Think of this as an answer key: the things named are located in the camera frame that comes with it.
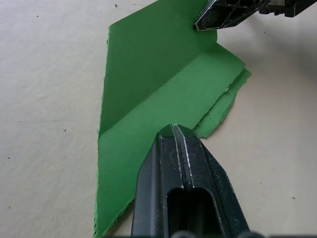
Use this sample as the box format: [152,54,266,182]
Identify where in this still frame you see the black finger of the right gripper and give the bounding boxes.
[193,0,271,31]

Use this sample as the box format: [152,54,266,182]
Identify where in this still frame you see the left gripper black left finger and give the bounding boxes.
[130,124,193,236]

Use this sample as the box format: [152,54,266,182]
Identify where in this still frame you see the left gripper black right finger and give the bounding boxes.
[173,123,251,236]

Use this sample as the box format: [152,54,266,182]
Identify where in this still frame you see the green paper sheet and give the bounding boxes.
[93,0,252,238]

